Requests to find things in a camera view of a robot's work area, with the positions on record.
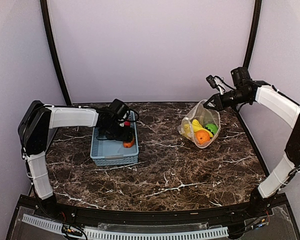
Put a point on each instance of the orange toy orange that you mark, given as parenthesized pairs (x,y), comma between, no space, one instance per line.
(202,137)

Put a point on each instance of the green toy watermelon ball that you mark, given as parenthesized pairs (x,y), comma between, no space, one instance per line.
(212,128)

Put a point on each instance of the clear dotted zip bag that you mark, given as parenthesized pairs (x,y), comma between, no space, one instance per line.
(204,116)

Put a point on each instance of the yellow toy banana bunch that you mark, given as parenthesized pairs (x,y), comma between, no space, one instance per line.
(198,127)

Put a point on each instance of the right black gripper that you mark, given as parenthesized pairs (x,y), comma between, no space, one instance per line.
(219,104)

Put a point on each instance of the left black frame post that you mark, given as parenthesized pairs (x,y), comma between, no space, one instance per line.
(53,51)

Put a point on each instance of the black front rail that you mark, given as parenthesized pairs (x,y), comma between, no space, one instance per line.
(234,216)

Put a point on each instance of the green toy mango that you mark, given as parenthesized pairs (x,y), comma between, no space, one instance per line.
(127,144)

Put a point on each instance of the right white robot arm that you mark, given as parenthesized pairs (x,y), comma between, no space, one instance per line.
(281,123)

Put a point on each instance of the blue perforated plastic basket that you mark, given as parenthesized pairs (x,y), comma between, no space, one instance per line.
(106,152)

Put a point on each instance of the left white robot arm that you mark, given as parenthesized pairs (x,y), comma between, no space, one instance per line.
(41,121)

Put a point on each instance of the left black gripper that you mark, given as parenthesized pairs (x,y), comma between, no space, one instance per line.
(127,135)

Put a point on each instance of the grey slotted cable duct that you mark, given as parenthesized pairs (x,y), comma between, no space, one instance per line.
(106,231)

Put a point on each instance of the yellow toy pear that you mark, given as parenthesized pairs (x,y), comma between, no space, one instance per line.
(186,131)

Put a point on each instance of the black frame post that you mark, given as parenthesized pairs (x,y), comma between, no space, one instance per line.
(253,33)
(53,51)

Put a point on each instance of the right black frame post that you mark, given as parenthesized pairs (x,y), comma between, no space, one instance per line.
(253,33)

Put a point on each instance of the red toy apple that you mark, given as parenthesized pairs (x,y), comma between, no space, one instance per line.
(127,124)

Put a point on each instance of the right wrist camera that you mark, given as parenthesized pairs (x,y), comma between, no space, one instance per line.
(218,83)

